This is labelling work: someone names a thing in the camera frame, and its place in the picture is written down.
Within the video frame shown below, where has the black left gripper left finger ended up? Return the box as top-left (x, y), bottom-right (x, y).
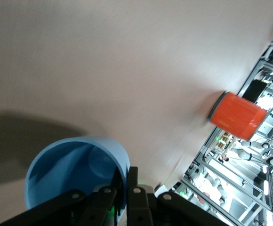
top-left (0, 168), bottom-right (128, 226)

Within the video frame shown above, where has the brown table cloth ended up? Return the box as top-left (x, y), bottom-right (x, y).
top-left (0, 0), bottom-right (273, 226)

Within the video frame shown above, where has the light blue plastic cup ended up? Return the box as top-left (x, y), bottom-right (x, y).
top-left (24, 136), bottom-right (130, 223)

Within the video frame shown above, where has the aluminium table frame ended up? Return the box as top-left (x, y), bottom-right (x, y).
top-left (171, 37), bottom-right (273, 226)

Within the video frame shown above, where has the orange can with silver lid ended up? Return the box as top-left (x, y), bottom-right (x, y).
top-left (209, 91), bottom-right (268, 142)

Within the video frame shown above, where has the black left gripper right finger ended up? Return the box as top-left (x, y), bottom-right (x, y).
top-left (127, 166), bottom-right (212, 226)

